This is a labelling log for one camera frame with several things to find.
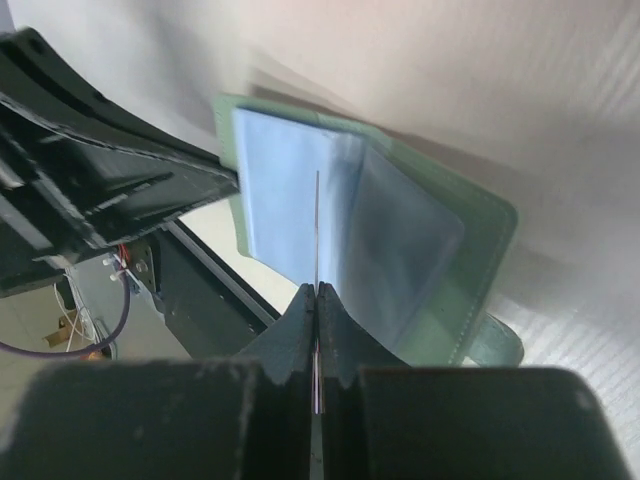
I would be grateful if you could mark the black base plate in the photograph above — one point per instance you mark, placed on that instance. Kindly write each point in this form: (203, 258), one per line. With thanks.
(207, 306)

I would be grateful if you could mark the green leather card holder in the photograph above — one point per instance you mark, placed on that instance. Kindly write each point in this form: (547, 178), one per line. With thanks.
(411, 247)

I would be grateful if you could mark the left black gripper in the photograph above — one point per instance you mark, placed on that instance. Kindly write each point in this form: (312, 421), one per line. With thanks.
(79, 174)

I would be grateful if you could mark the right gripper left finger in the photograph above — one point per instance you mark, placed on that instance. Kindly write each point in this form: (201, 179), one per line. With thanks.
(247, 416)

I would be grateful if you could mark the black card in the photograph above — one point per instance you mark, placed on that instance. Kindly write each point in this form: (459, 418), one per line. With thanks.
(317, 380)

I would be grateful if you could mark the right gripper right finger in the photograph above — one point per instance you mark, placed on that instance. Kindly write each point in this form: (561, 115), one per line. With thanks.
(384, 419)

